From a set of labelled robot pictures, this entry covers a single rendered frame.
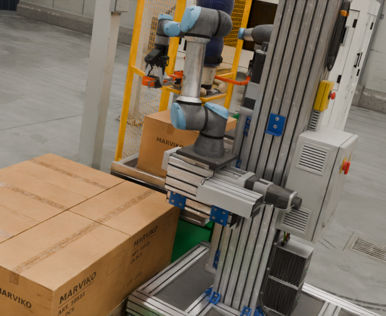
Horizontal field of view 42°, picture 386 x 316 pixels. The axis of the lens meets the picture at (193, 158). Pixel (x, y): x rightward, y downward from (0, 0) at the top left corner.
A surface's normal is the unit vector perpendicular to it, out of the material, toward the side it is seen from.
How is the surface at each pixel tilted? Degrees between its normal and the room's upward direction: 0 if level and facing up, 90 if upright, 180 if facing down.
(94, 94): 90
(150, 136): 90
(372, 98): 90
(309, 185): 90
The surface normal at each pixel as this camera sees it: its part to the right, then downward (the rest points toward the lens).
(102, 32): -0.40, 0.22
